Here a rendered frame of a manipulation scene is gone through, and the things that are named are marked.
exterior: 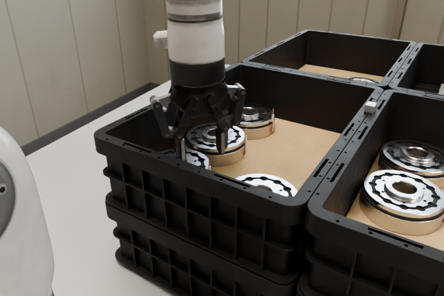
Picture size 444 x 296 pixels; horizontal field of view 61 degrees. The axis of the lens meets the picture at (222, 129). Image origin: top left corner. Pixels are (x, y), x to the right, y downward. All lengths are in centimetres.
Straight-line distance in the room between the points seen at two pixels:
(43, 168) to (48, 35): 156
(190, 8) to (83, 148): 61
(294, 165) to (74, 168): 51
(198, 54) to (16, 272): 32
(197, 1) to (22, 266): 33
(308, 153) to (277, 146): 6
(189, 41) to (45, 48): 199
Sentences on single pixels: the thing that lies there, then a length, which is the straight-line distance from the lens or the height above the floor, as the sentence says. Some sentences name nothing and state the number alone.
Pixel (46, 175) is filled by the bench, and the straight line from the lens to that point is 92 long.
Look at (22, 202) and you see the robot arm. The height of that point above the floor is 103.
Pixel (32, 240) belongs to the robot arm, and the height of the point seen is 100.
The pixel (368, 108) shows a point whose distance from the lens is 60.
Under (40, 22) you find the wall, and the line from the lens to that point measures 240.
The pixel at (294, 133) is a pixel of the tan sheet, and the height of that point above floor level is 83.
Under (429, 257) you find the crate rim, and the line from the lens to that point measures 36.
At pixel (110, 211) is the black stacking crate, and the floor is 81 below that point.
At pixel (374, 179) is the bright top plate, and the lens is 58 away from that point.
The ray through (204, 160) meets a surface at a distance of 57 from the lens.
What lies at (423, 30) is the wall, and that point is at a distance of 243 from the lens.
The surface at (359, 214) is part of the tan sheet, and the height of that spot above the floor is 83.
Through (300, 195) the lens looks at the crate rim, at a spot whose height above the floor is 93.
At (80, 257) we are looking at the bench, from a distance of 69.
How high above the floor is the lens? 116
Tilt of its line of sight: 26 degrees down
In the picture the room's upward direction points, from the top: straight up
